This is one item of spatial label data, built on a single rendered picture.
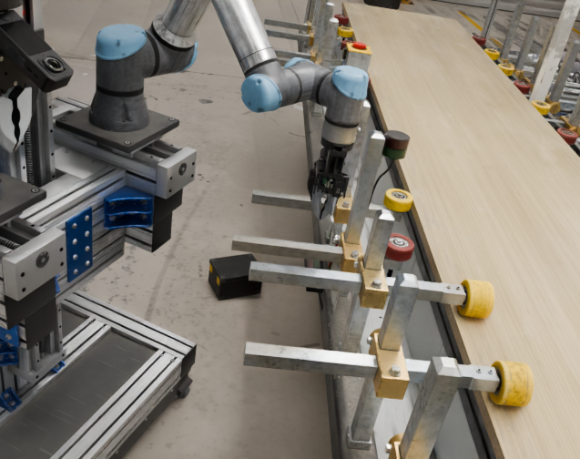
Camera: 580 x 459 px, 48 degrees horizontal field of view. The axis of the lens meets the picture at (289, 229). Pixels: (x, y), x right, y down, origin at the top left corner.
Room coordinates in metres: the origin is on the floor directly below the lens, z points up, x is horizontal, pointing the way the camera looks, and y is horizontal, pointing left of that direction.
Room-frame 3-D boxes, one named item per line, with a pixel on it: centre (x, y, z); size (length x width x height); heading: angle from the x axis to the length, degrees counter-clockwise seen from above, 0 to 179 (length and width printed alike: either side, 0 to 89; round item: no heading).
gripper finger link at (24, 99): (0.80, 0.41, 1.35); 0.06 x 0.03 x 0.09; 71
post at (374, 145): (1.42, -0.16, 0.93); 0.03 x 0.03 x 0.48; 6
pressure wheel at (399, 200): (1.64, -0.29, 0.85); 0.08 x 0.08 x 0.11
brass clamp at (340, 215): (1.64, -0.14, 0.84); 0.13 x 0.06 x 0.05; 6
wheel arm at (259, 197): (1.62, -0.09, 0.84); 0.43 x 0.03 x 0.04; 96
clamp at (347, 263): (1.39, -0.17, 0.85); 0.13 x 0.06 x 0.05; 6
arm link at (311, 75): (1.34, 0.02, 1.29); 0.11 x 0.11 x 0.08; 55
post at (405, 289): (0.92, -0.22, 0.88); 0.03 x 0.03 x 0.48; 6
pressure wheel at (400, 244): (1.39, -0.28, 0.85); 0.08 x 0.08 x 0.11
